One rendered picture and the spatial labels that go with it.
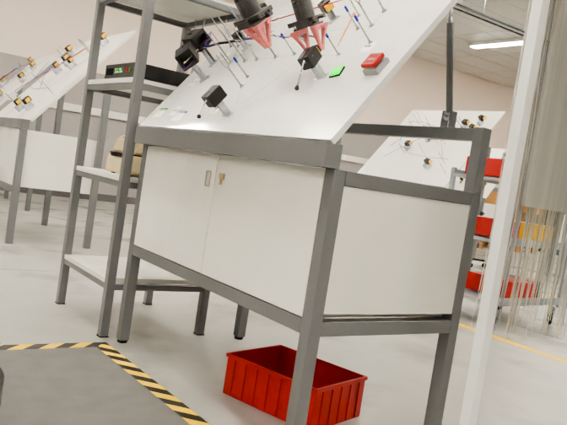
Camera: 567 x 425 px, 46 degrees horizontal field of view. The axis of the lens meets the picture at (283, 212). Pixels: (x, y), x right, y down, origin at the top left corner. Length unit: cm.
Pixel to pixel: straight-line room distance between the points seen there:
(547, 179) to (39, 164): 383
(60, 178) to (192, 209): 284
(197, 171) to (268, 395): 78
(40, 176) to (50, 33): 475
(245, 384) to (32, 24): 774
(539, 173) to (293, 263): 68
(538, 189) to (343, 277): 55
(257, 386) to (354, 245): 67
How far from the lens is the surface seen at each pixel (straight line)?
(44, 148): 501
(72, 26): 966
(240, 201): 204
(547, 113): 183
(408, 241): 193
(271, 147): 187
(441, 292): 208
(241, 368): 228
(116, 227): 276
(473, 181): 211
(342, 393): 221
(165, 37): 1011
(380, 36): 203
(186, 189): 235
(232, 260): 205
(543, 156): 183
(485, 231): 454
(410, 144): 663
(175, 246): 238
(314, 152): 171
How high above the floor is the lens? 77
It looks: 3 degrees down
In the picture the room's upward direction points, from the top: 9 degrees clockwise
